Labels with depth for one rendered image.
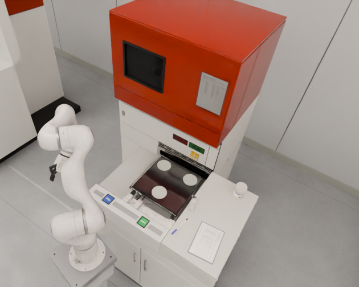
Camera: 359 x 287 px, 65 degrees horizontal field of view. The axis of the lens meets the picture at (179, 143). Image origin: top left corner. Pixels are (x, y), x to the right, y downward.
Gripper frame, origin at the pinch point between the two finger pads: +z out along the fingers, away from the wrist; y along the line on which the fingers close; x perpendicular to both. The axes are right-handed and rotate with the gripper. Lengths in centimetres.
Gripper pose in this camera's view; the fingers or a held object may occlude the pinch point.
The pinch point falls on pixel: (58, 179)
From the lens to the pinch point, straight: 184.9
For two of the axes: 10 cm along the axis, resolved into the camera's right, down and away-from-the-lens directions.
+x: 7.8, 3.2, -5.4
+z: -3.4, 9.4, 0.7
